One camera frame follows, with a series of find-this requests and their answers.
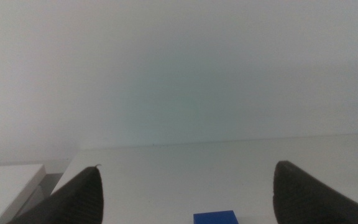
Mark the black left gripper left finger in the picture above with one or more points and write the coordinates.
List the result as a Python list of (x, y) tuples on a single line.
[(76, 199)]

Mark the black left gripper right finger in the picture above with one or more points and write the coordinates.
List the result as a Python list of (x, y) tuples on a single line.
[(306, 199)]

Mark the blue cube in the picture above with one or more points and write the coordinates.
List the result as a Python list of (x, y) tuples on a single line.
[(215, 217)]

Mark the white side table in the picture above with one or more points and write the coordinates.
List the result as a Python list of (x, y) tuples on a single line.
[(5, 186)]

